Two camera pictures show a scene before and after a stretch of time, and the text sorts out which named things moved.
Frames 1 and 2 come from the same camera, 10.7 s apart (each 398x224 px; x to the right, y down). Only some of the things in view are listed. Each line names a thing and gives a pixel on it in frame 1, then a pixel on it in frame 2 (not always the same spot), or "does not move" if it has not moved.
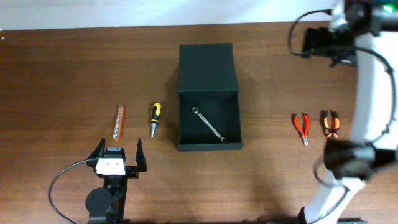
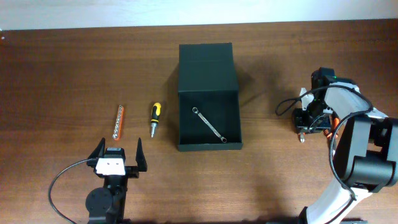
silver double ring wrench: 195,110 does not move
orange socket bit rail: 117,132 does not move
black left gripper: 139,158 does not move
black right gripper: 321,37 -> 302,125
